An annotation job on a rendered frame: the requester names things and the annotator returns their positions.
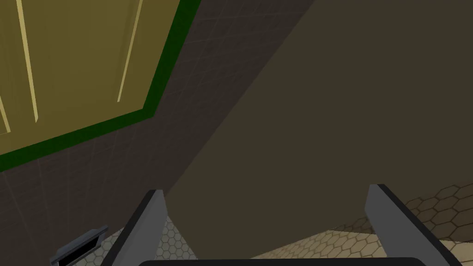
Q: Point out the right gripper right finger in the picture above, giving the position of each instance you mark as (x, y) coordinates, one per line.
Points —
(397, 229)

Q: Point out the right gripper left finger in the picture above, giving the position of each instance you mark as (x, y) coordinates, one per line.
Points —
(146, 231)

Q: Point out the grey wall vent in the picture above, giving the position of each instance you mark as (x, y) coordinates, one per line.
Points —
(79, 245)

